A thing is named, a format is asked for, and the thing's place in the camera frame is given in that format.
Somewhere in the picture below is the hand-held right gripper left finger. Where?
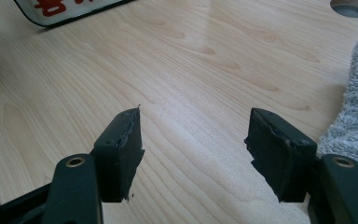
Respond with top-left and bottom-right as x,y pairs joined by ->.
89,105 -> 145,203

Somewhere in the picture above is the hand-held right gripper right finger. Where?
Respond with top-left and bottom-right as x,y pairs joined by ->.
243,107 -> 319,203

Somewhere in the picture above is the panda print board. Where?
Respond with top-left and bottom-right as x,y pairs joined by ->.
13,0 -> 136,28

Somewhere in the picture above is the round grey cable grommet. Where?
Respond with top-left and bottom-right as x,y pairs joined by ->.
329,0 -> 358,19

